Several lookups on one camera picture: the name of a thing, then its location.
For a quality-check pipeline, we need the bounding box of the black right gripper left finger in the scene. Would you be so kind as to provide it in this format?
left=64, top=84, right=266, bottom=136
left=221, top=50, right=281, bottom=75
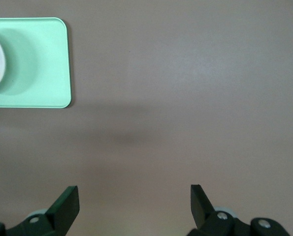
left=0, top=185, right=80, bottom=236

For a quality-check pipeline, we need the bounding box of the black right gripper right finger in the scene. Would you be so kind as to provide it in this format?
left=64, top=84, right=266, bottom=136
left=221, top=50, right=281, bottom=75
left=187, top=184, right=291, bottom=236

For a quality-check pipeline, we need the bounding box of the brown table cover mat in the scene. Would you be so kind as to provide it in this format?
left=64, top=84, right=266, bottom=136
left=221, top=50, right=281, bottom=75
left=0, top=0, right=293, bottom=236

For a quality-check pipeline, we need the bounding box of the light green rectangular tray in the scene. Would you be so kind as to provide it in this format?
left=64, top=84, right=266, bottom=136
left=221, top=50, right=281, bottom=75
left=0, top=17, right=72, bottom=109

